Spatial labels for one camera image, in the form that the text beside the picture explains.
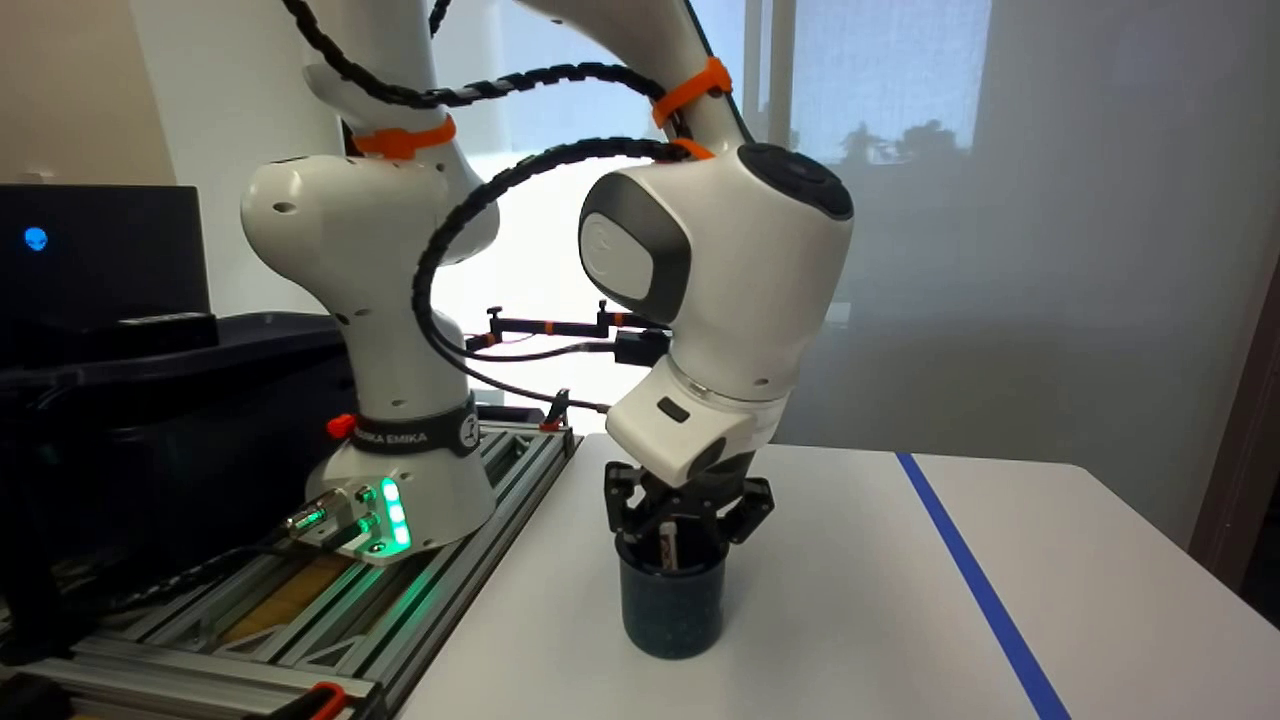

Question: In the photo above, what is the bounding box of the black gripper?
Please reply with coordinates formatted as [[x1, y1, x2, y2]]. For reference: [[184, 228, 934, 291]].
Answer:
[[599, 449, 779, 573]]

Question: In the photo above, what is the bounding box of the dark teal mug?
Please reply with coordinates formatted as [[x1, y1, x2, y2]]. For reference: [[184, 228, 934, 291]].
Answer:
[[618, 526, 734, 662]]

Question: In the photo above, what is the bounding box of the blue tape strip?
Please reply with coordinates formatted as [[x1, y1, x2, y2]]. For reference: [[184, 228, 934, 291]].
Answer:
[[893, 449, 1076, 720]]

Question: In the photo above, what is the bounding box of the black equipment cabinet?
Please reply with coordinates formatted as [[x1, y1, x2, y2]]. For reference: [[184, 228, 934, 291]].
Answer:
[[0, 312, 362, 660]]

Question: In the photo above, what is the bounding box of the black computer monitor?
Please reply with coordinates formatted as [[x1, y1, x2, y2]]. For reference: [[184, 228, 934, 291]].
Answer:
[[0, 180, 221, 359]]

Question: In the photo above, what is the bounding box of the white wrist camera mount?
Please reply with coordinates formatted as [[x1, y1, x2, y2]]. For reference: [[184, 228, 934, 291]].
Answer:
[[603, 354, 786, 490]]

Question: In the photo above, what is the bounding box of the black articulated camera stand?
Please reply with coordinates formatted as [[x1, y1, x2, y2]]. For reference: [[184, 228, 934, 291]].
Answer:
[[463, 300, 672, 370]]

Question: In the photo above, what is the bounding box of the thin black cable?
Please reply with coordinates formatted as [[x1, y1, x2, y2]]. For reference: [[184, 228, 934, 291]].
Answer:
[[459, 330, 632, 402]]

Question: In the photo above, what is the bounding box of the aluminium extrusion base frame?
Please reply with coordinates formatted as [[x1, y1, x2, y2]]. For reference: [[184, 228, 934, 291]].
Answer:
[[0, 402, 585, 720]]

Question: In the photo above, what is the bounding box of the black braided cable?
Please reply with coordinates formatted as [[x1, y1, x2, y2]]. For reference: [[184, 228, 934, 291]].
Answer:
[[280, 0, 711, 412]]

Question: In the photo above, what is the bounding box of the orange cable tie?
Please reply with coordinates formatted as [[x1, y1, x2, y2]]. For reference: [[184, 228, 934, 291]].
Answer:
[[347, 112, 459, 162], [650, 53, 738, 131]]

